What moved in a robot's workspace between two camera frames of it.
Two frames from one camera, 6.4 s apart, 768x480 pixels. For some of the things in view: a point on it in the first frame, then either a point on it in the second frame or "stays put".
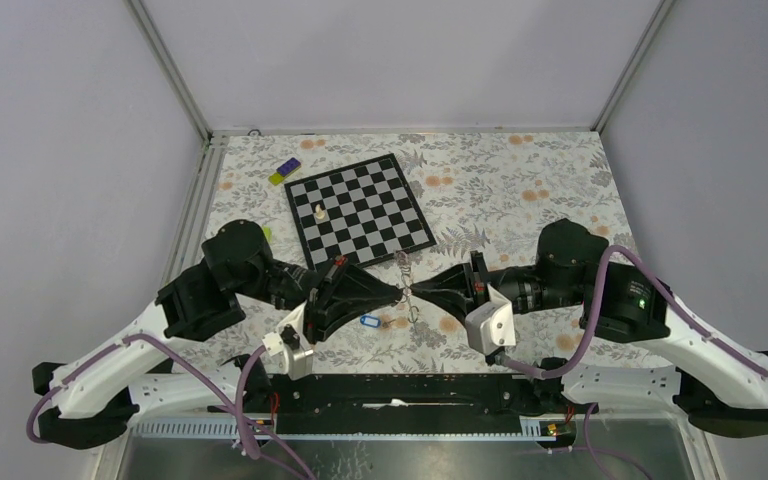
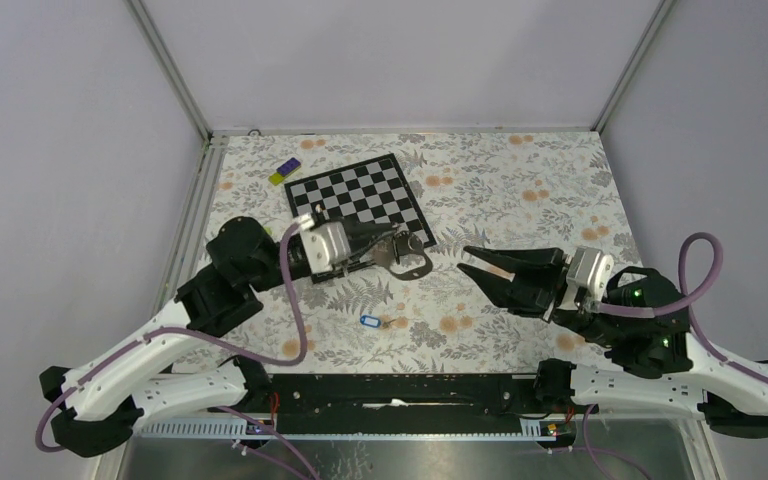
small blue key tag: (371, 321) stays put
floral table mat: (487, 192) stays put
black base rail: (402, 403) stays put
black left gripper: (339, 284) -> (359, 234)
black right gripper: (458, 286) -> (523, 263)
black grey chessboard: (360, 211) stays put
